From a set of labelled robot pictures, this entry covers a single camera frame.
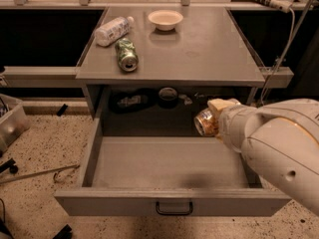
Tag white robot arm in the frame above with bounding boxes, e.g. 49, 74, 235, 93
207, 99, 319, 215

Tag black clip on floor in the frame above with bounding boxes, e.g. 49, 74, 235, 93
56, 104, 68, 117

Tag grey top drawer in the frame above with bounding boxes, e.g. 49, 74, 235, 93
55, 119, 290, 216

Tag black bracket on floor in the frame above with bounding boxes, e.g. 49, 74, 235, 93
53, 225, 72, 239

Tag grey cabinet counter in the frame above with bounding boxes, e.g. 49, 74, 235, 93
77, 4, 264, 114

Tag clear plastic water bottle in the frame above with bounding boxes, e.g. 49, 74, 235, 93
95, 16, 135, 47

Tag black tape roll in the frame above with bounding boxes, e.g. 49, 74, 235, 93
159, 87, 178, 109

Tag white cable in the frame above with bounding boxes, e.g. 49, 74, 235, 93
258, 7, 297, 105

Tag white paper bowl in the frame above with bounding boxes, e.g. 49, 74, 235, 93
148, 10, 183, 31

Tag metal rod on floor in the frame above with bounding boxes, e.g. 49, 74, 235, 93
0, 164, 80, 185

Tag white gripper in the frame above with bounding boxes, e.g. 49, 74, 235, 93
207, 99, 263, 152

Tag black floor object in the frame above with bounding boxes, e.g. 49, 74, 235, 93
0, 158, 18, 174

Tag green soda can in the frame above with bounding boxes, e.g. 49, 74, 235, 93
115, 38, 139, 72

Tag orange soda can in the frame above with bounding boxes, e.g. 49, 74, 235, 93
193, 109, 218, 136

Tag clear plastic bin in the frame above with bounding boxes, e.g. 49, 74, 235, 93
0, 94, 30, 154

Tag black bag inside cabinet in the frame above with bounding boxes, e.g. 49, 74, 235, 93
109, 89, 158, 114

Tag black drawer handle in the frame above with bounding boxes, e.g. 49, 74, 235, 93
156, 201, 193, 216

